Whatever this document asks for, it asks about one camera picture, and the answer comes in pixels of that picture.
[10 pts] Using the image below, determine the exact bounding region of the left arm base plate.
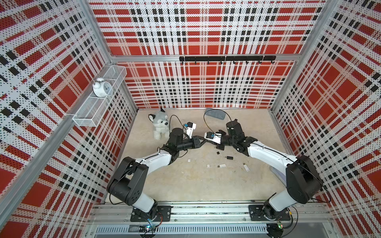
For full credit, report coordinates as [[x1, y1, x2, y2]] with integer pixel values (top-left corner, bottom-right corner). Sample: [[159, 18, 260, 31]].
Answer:
[[130, 205, 172, 222]]

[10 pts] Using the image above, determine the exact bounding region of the black hook rail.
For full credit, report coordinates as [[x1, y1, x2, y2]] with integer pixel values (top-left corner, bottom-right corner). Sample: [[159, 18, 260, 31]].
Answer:
[[179, 56, 276, 62]]

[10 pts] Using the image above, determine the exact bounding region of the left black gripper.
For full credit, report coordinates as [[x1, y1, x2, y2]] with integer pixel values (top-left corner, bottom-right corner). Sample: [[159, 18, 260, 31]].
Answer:
[[177, 135, 208, 151]]

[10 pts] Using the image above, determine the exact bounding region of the white alarm clock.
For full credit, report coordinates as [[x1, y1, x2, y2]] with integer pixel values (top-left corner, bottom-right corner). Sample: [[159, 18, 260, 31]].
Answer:
[[92, 77, 113, 98]]

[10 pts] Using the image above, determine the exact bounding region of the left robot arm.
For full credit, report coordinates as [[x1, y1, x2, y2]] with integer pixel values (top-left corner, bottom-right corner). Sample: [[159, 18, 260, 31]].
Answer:
[[107, 128, 207, 220]]

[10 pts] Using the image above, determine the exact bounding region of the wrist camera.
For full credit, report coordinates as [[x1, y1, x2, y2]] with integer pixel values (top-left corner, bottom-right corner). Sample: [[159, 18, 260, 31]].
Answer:
[[184, 122, 196, 138], [204, 132, 222, 144]]

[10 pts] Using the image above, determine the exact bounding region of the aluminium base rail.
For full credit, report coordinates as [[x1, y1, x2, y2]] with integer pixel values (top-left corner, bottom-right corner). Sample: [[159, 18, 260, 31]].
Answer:
[[88, 201, 334, 225]]

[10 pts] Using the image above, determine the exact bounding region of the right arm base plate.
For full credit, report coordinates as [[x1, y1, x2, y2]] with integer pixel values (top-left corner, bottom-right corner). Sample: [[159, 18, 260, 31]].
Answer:
[[249, 205, 291, 221]]

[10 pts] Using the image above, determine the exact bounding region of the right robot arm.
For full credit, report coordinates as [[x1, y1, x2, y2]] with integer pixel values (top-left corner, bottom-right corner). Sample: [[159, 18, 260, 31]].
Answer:
[[205, 120, 323, 221]]

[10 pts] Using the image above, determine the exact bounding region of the lavender tray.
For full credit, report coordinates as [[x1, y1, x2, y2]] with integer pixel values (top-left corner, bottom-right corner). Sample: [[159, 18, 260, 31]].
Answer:
[[270, 167, 286, 186]]

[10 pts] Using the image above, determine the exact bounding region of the husky plush toy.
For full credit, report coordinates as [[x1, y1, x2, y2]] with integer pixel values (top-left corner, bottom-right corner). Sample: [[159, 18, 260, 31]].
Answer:
[[148, 108, 170, 140]]

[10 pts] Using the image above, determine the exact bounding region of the grey rectangular box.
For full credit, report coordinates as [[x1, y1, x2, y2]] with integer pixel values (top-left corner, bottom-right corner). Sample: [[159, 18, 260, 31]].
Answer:
[[205, 108, 226, 120]]

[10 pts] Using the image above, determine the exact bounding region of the white wire basket shelf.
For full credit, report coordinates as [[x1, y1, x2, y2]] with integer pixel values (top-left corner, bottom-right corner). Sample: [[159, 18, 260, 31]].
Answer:
[[73, 65, 127, 128]]

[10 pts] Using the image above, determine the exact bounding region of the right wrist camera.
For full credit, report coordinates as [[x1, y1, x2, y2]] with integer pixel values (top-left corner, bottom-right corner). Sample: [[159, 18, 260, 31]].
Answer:
[[204, 132, 222, 144]]

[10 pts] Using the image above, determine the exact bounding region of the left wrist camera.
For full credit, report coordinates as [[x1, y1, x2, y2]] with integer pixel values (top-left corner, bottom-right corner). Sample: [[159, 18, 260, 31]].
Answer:
[[184, 122, 196, 138]]

